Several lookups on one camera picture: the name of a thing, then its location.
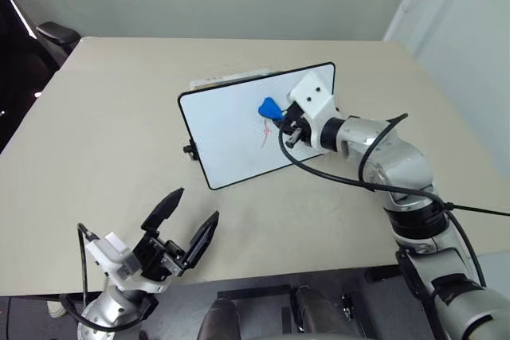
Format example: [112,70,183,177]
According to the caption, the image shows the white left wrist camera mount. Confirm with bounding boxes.
[85,232,171,295]

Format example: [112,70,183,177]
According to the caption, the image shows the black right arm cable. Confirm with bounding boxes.
[277,112,510,289]

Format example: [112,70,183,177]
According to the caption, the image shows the blue whiteboard eraser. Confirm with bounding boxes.
[257,96,286,123]

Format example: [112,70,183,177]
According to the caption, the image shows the black whiteboard stand clamp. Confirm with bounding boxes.
[182,139,199,162]

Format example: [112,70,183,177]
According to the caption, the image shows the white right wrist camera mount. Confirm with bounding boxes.
[288,70,340,150]

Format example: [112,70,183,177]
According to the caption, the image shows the black office chair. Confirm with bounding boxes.
[34,21,81,72]

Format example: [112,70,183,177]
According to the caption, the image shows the white whiteboard with black frame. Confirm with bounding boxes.
[177,61,337,191]

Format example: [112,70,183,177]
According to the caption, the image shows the white shoe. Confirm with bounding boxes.
[46,299,70,319]

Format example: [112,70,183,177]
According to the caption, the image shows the dark rounded shape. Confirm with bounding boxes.
[198,298,242,340]
[293,285,344,334]

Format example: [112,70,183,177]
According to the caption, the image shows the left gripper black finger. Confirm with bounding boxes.
[183,209,221,271]
[140,187,186,238]

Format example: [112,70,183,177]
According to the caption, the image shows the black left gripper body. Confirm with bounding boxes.
[132,232,189,282]

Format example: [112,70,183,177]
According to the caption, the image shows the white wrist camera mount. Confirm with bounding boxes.
[288,70,340,150]
[85,232,171,295]

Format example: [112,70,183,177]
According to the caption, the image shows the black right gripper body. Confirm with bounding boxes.
[280,100,316,150]

